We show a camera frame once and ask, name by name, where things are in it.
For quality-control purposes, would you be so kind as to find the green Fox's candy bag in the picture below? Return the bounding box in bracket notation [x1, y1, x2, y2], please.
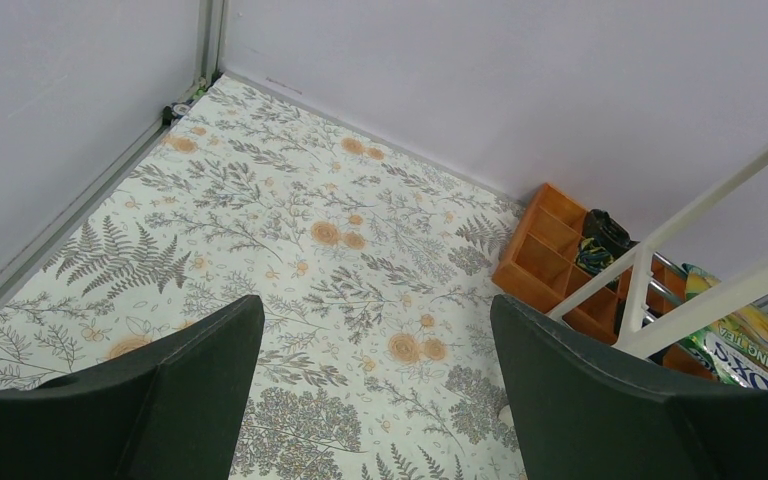
[678, 263, 768, 391]

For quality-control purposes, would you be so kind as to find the green patterned cloth in tray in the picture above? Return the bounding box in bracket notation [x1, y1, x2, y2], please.
[574, 237, 616, 276]

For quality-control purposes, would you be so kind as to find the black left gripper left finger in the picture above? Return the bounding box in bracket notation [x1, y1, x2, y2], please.
[0, 295, 265, 479]

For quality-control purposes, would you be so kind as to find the orange wooden compartment tray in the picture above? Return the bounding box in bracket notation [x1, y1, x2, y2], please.
[491, 182, 717, 380]

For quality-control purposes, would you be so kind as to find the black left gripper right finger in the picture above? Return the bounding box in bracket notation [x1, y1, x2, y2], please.
[490, 295, 768, 479]

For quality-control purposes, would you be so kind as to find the white metal shelf rack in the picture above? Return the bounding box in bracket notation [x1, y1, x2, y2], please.
[549, 144, 768, 358]

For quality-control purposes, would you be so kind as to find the dark rolled cloth in tray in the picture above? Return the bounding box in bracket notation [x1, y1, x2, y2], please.
[582, 209, 637, 258]

